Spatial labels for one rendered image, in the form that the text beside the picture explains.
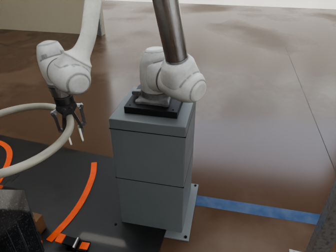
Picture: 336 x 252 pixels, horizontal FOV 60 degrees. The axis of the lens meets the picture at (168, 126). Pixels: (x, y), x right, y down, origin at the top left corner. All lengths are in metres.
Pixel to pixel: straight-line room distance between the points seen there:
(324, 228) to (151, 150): 0.92
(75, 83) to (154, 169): 0.79
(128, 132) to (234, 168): 1.18
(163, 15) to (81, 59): 0.37
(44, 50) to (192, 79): 0.59
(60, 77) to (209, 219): 1.41
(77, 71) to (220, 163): 1.72
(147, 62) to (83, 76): 0.52
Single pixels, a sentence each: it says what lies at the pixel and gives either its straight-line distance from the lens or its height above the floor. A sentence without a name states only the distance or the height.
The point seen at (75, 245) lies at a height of 0.04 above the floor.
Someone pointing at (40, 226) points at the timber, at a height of 0.07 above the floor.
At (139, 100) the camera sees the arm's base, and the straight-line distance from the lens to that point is 1.53.
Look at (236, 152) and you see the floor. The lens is 2.61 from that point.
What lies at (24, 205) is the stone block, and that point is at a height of 0.57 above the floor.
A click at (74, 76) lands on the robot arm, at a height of 1.20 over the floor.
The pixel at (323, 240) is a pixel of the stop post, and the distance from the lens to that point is 1.73.
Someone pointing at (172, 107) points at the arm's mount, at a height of 0.84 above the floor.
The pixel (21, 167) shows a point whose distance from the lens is 1.08.
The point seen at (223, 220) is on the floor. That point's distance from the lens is 2.05.
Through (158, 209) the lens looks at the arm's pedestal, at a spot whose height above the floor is 0.19.
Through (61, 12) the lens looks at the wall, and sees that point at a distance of 6.27.
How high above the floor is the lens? 1.56
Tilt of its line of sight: 33 degrees down
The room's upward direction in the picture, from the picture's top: straight up
